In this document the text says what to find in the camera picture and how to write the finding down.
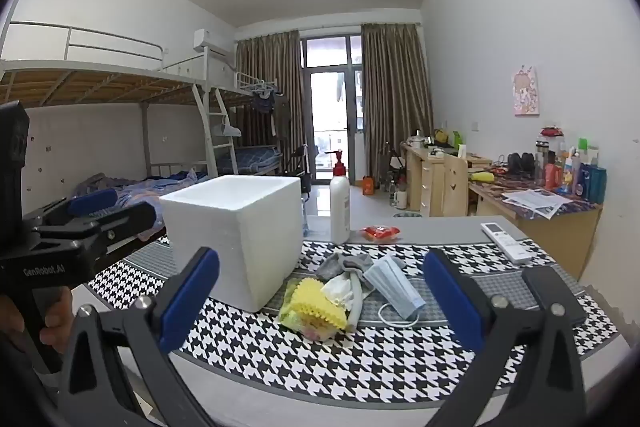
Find blue checkered mattress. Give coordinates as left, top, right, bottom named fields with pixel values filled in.
left=235, top=146, right=283, bottom=172

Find person's left hand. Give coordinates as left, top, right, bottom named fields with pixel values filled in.
left=0, top=289, right=75, bottom=354

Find blue face mask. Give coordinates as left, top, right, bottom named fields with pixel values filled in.
left=362, top=254, right=427, bottom=328

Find light wooden desk with drawers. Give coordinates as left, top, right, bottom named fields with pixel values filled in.
left=400, top=142, right=493, bottom=218

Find black headphones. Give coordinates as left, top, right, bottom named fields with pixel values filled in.
left=507, top=152, right=534, bottom=175

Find pink cartoon wall poster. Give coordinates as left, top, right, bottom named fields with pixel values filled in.
left=512, top=66, right=542, bottom=116

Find light wooden chair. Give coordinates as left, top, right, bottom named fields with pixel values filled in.
left=442, top=154, right=471, bottom=218

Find grey sock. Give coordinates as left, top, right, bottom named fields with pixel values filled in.
left=315, top=251, right=377, bottom=332

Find black folding chair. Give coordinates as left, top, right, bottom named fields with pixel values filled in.
left=285, top=144, right=313, bottom=198

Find cluster of toiletry bottles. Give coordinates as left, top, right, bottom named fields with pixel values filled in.
left=532, top=124, right=608, bottom=202

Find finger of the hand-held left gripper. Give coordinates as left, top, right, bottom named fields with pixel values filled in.
left=31, top=201, right=157, bottom=254
left=22, top=188, right=119, bottom=229

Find black smartphone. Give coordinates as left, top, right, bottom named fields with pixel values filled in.
left=521, top=266, right=589, bottom=325

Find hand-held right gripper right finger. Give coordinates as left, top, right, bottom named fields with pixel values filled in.
left=422, top=248, right=593, bottom=427

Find dark folded stand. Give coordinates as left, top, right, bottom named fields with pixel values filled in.
left=382, top=142, right=407, bottom=192

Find wooden desk with patterned cover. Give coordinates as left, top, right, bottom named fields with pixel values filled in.
left=467, top=172, right=603, bottom=280

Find printed paper sheets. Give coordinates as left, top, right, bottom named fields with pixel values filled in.
left=501, top=188, right=575, bottom=220

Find yellow wavy sponge cloth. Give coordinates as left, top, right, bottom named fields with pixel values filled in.
left=291, top=278, right=348, bottom=332

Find white cloth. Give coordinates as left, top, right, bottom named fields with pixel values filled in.
left=320, top=276, right=357, bottom=309

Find white pump bottle red cap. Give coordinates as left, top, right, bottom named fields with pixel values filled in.
left=325, top=149, right=351, bottom=246

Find green printed plastic bag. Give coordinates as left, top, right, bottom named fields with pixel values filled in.
left=277, top=279, right=341, bottom=342

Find small white metal bunk bed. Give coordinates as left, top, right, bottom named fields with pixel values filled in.
left=215, top=69, right=287, bottom=178

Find houndstooth table mat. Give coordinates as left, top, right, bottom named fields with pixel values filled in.
left=87, top=234, right=621, bottom=408

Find glass balcony door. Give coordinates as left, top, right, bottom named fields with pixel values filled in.
left=299, top=36, right=364, bottom=182

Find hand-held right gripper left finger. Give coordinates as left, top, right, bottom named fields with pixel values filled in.
left=57, top=247, right=221, bottom=427

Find white remote control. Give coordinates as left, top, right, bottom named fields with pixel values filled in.
left=481, top=222, right=533, bottom=264

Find large white metal bunk bed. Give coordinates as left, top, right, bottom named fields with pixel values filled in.
left=0, top=0, right=223, bottom=208

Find brown curtain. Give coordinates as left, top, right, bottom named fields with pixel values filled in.
left=361, top=23, right=435, bottom=180
left=235, top=30, right=306, bottom=178

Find blue crumpled blanket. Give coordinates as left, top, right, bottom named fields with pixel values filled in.
left=75, top=167, right=208, bottom=214

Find white hanging bag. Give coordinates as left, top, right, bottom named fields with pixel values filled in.
left=212, top=119, right=242, bottom=138

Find white air conditioner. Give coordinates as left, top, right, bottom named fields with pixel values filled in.
left=192, top=28, right=231, bottom=56

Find dark blue hanging clothes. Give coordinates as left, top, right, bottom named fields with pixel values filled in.
left=250, top=87, right=278, bottom=115

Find white foam box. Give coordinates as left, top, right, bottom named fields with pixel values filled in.
left=159, top=175, right=303, bottom=313

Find red snack packet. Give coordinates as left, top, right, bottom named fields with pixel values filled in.
left=361, top=225, right=402, bottom=242

